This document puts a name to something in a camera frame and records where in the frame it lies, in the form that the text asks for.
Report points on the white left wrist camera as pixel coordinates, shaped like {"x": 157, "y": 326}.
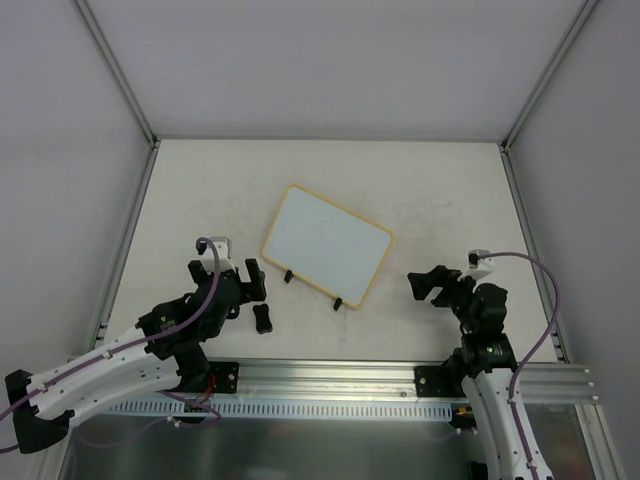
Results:
{"x": 223, "y": 247}

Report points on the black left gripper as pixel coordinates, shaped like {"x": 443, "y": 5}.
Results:
{"x": 236, "y": 282}

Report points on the black object bottom edge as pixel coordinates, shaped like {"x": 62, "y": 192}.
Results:
{"x": 477, "y": 471}

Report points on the black whiteboard eraser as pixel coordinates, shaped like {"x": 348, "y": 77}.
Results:
{"x": 263, "y": 322}

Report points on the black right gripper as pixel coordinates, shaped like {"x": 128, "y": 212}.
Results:
{"x": 447, "y": 288}

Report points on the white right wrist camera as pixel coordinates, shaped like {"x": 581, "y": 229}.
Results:
{"x": 480, "y": 263}

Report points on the aluminium mounting rail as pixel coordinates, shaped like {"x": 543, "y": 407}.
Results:
{"x": 286, "y": 379}

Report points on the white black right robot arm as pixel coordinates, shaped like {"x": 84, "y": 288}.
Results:
{"x": 484, "y": 370}

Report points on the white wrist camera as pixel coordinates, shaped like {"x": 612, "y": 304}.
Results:
{"x": 223, "y": 247}
{"x": 480, "y": 263}

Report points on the yellow framed whiteboard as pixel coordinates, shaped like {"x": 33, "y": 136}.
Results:
{"x": 327, "y": 246}

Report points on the white slotted cable duct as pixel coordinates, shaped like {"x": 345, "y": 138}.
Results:
{"x": 239, "y": 408}

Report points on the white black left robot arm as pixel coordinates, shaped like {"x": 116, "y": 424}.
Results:
{"x": 161, "y": 352}

